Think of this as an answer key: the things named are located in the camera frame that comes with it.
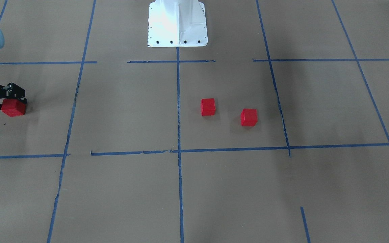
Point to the red block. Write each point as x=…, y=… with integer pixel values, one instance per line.
x=249, y=117
x=208, y=107
x=13, y=107

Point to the center blue tape line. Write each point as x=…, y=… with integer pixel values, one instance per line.
x=179, y=153

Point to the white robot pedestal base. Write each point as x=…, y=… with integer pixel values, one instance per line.
x=177, y=23

